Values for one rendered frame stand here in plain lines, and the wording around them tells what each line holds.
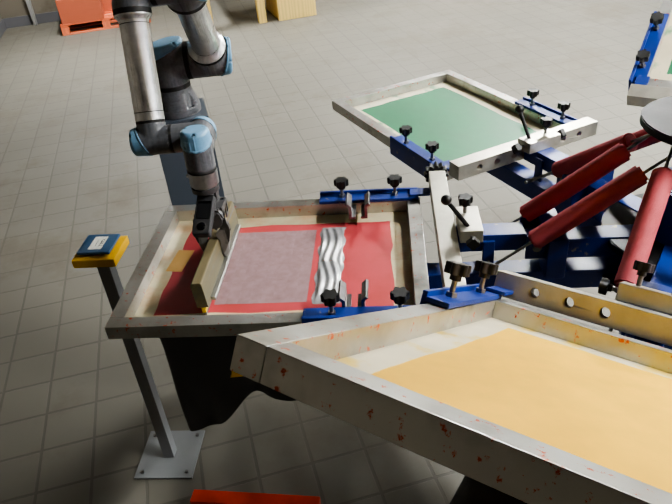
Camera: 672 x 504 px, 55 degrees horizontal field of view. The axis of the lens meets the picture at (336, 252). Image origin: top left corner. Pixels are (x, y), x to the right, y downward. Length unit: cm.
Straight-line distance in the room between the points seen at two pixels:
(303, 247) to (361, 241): 17
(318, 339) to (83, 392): 240
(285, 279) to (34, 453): 150
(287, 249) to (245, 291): 21
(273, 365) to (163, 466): 202
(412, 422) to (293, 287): 117
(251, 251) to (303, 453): 96
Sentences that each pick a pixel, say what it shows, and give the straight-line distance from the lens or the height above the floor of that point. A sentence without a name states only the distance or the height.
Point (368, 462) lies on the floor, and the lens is 249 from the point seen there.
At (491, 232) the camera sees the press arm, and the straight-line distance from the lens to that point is 173.
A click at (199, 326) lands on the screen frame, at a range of 159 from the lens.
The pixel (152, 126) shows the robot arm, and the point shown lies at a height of 134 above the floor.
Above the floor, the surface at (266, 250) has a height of 95.
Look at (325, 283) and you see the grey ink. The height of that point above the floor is 96.
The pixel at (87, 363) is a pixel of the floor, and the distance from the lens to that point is 319.
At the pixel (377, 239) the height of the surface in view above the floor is 95.
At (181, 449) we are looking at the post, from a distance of 266.
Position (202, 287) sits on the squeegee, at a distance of 162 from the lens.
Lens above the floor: 197
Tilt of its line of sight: 34 degrees down
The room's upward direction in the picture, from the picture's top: 6 degrees counter-clockwise
